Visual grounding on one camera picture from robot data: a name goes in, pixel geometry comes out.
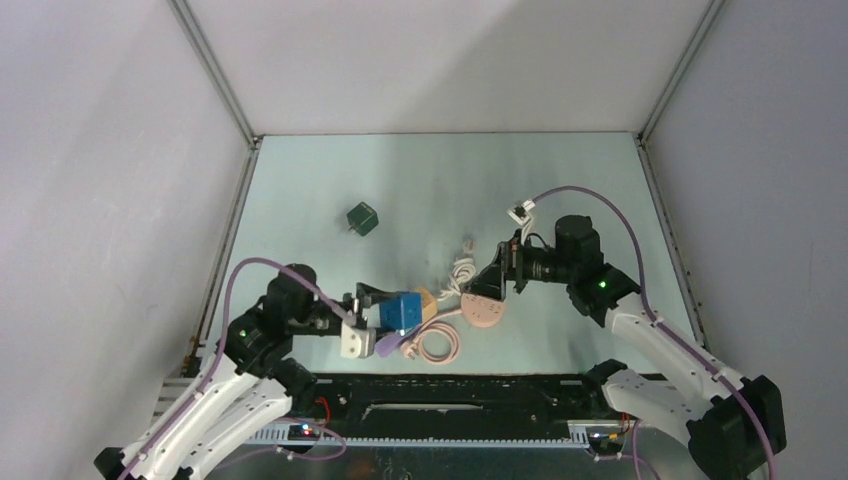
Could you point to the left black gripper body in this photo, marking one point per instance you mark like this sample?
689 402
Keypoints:
349 303

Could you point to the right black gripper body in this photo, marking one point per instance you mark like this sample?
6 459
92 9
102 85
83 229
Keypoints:
518 258

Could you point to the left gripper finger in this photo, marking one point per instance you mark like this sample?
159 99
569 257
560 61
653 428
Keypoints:
367 296
413 350

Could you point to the blue cube socket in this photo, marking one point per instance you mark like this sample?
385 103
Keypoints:
402 312

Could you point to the beige cube socket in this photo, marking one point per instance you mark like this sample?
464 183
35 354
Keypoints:
429 304

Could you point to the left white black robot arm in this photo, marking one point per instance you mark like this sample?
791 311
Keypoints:
251 378

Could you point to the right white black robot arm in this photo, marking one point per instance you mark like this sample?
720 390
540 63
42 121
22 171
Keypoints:
729 423

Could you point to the purple power strip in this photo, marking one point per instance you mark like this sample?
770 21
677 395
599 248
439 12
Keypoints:
386 345

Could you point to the pink round power strip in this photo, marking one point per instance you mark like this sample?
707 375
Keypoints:
480 311

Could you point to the dark green cube socket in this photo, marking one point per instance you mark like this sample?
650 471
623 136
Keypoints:
362 219

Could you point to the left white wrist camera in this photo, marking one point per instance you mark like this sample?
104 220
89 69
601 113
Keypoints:
356 343

